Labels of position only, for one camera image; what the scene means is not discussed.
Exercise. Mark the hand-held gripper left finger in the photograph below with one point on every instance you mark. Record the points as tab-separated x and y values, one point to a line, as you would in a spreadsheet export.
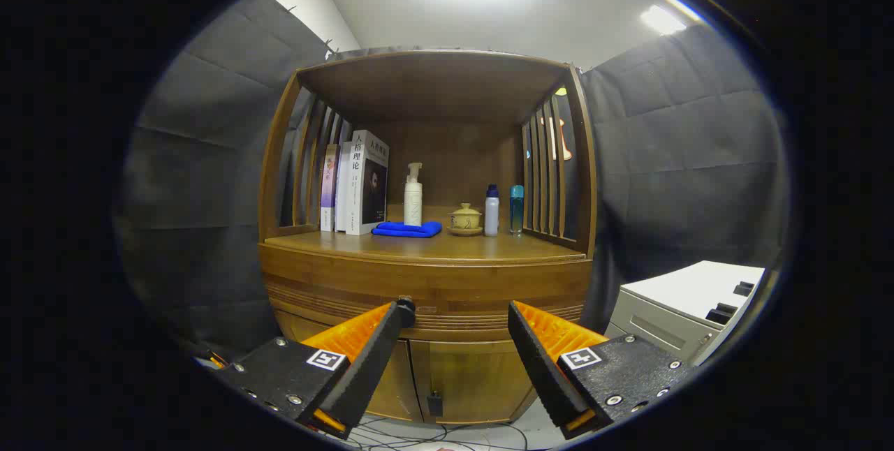
363	367

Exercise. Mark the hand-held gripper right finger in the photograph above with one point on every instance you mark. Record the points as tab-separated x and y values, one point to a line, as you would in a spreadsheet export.
541	367

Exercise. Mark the wooden drawer with black knob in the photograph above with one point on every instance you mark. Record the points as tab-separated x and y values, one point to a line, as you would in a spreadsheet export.
461	290

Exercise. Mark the wooden countertop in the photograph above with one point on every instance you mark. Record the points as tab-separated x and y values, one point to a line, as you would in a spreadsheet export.
454	246

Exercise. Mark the white grey office cabinet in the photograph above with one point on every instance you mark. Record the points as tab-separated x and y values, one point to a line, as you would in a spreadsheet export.
691	290

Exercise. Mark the wooden cabinet with slatted sides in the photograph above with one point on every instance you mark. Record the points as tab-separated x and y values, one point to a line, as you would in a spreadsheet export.
426	84

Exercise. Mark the small black door latch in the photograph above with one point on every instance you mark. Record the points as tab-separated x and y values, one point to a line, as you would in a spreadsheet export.
434	403

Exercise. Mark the blue folded cloth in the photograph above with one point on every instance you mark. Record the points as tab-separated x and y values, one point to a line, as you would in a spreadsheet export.
408	230

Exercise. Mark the orange and black device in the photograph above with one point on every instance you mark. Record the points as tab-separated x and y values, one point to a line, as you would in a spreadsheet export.
215	359

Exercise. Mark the beige saucer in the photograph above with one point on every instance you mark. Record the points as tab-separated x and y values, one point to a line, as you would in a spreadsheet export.
465	232

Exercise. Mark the teal glass bottle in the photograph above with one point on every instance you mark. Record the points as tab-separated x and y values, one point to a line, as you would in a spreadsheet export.
516	213

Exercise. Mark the white bottle with blue cap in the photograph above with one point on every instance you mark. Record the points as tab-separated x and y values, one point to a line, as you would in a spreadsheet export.
492	217

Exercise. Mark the beige lidded tea cup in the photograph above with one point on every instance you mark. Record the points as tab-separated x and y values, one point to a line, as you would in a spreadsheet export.
465	217

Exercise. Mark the white pump bottle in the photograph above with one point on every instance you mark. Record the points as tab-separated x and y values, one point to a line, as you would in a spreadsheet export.
413	203

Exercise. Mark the thin white book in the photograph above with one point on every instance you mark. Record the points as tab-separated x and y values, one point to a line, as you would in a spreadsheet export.
342	193

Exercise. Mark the thick white book with portrait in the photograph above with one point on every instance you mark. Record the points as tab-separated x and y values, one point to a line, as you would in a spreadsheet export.
363	186

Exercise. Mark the purple white book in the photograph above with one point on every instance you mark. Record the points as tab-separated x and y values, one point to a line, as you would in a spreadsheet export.
328	186

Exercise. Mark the small black block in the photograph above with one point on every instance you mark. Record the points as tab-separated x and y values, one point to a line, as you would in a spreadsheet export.
744	289
722	313

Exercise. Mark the black backdrop cloth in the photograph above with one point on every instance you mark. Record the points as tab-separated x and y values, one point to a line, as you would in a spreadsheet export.
209	193

